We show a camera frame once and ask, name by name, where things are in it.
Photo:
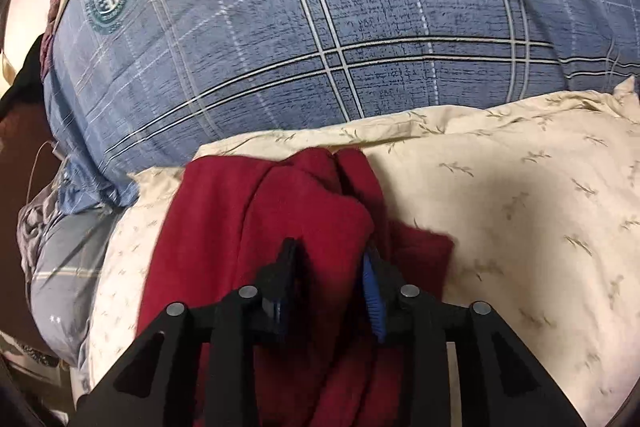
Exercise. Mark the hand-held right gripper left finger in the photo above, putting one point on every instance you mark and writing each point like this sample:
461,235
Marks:
280,302

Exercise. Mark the cream leaf-print pillow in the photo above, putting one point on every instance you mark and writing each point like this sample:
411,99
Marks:
525,207

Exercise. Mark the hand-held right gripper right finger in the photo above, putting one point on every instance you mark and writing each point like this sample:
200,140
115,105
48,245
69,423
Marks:
372,292

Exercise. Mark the dark red garment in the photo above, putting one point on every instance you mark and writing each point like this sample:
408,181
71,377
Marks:
220,227

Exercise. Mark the dark cloth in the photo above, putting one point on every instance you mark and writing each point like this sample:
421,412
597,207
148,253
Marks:
25,77

